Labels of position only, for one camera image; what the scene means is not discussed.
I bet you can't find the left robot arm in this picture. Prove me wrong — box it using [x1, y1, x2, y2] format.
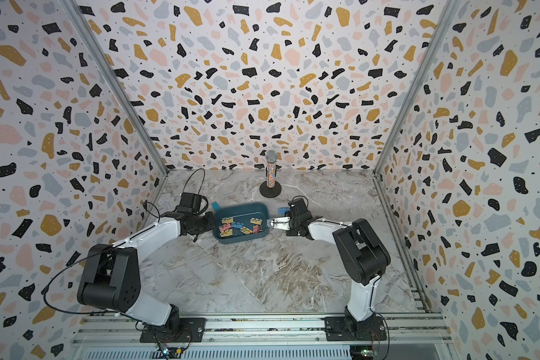
[77, 211, 215, 331]

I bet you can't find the microphone on black stand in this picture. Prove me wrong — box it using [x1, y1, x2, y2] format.
[259, 150, 281, 198]

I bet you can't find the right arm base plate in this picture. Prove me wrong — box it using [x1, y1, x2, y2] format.
[324, 316, 388, 341]

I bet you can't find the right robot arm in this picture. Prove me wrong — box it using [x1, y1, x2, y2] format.
[267, 197, 391, 326]

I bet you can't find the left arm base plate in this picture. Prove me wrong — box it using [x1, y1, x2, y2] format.
[139, 317, 206, 344]

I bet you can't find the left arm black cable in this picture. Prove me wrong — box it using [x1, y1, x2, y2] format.
[41, 168, 207, 315]

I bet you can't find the teal plastic storage box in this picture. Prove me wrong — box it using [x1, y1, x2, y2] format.
[212, 202, 270, 245]

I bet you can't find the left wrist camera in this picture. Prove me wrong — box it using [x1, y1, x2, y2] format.
[178, 192, 202, 213]

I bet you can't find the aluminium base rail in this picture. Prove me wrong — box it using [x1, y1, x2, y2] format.
[68, 313, 458, 359]

